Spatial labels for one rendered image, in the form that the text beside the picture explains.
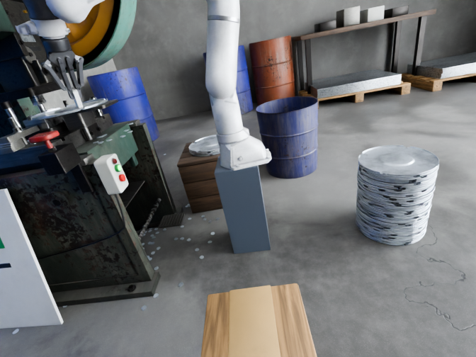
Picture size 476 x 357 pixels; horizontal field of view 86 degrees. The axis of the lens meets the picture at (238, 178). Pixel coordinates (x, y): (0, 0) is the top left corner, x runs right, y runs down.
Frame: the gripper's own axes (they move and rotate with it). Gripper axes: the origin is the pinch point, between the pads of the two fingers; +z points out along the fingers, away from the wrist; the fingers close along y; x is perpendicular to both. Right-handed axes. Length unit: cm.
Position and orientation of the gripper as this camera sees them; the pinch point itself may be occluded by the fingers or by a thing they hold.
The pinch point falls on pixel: (76, 98)
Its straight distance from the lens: 115.7
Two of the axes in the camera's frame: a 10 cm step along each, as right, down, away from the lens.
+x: -7.4, -4.7, 4.9
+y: 6.7, -4.5, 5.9
